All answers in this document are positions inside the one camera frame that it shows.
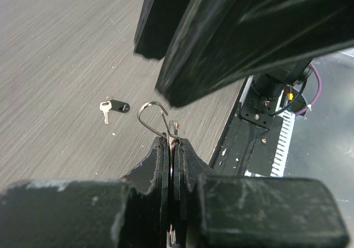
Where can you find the silver key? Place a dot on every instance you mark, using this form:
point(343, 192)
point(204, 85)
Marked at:
point(105, 107)

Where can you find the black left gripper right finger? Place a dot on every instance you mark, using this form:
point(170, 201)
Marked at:
point(230, 211)

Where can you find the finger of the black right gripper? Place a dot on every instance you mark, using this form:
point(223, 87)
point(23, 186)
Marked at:
point(218, 42)
point(157, 24)

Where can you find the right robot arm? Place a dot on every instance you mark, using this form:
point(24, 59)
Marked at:
point(206, 45)

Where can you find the white slotted cable duct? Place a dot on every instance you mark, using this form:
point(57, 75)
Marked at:
point(263, 151)

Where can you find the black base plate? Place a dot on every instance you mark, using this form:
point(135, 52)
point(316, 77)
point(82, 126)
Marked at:
point(225, 157)

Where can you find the black key tag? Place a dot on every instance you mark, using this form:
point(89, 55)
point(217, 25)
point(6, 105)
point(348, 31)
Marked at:
point(119, 106)

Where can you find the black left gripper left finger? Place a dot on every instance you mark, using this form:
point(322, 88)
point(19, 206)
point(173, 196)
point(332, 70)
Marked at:
point(125, 212)

